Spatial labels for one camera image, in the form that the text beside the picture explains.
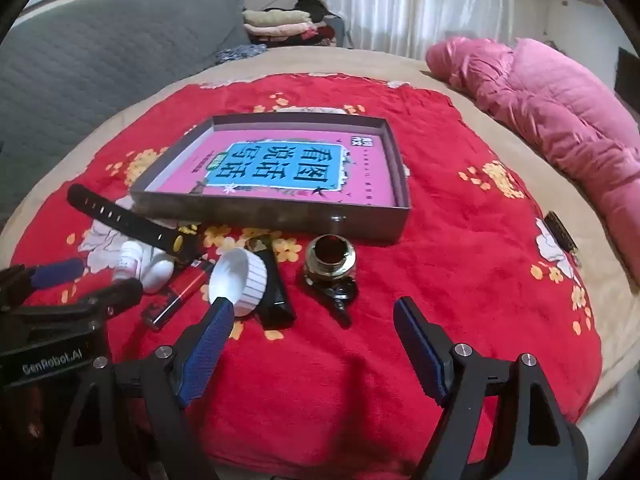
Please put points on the grey quilted headboard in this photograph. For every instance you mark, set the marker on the grey quilted headboard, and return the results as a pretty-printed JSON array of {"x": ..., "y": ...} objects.
[{"x": 100, "y": 60}]

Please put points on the pink and blue book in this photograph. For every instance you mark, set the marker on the pink and blue book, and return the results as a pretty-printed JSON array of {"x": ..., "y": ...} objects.
[{"x": 280, "y": 140}]

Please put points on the black faceted cosmetic tube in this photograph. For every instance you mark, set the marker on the black faceted cosmetic tube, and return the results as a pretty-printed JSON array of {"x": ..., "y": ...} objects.
[{"x": 275, "y": 300}]

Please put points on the beige bed sheet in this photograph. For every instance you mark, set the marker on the beige bed sheet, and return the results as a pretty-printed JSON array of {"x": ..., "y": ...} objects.
[{"x": 320, "y": 60}]

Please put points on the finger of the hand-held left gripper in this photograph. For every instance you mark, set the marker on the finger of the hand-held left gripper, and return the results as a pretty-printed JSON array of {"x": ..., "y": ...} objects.
[
  {"x": 55, "y": 272},
  {"x": 120, "y": 296}
]

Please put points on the gold-rimmed glass jar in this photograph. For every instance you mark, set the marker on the gold-rimmed glass jar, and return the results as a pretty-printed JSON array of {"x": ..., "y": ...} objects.
[{"x": 327, "y": 260}]

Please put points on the black television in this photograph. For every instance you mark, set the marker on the black television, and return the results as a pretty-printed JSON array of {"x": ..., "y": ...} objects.
[{"x": 629, "y": 75}]

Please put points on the white earbuds case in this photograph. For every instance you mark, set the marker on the white earbuds case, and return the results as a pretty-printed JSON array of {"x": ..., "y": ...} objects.
[{"x": 159, "y": 272}]

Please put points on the blue patterned cloth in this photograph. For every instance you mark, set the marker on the blue patterned cloth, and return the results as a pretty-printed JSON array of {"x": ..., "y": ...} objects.
[{"x": 240, "y": 53}]

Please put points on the grey cardboard box tray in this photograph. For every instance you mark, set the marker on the grey cardboard box tray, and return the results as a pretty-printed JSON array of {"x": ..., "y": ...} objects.
[{"x": 280, "y": 220}]

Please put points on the small black clip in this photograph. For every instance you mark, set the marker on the small black clip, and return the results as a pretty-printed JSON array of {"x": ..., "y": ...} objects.
[{"x": 342, "y": 305}]

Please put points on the black and yellow wristwatch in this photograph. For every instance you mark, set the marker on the black and yellow wristwatch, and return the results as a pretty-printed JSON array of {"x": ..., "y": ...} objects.
[{"x": 125, "y": 220}]

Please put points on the white pill bottle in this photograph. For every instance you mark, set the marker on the white pill bottle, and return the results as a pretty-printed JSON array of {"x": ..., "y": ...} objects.
[{"x": 127, "y": 260}]

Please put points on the red lipstick tube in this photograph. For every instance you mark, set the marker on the red lipstick tube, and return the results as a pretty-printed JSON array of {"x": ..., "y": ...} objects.
[{"x": 175, "y": 295}]

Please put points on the pink quilt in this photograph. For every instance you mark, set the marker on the pink quilt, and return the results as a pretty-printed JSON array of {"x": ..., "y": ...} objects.
[{"x": 550, "y": 110}]

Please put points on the white sheer curtain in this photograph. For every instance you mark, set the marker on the white sheer curtain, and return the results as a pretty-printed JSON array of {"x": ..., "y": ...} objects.
[{"x": 400, "y": 0}]

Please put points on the pile of folded clothes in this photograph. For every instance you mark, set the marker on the pile of folded clothes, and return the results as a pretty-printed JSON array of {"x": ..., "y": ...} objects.
[{"x": 280, "y": 22}]

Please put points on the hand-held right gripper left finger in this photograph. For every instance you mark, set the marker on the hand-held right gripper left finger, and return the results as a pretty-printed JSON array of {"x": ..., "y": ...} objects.
[{"x": 205, "y": 355}]

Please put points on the red floral blanket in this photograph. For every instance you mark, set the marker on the red floral blanket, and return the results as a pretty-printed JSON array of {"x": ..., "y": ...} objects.
[{"x": 450, "y": 185}]

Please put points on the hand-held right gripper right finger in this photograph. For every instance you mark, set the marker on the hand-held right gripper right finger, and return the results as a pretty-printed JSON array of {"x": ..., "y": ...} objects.
[{"x": 422, "y": 355}]

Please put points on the dark comb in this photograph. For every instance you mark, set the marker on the dark comb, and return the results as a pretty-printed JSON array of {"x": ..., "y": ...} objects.
[{"x": 561, "y": 232}]

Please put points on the white ribbed jar lid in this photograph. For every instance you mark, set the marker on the white ribbed jar lid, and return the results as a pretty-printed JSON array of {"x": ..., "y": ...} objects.
[{"x": 232, "y": 275}]

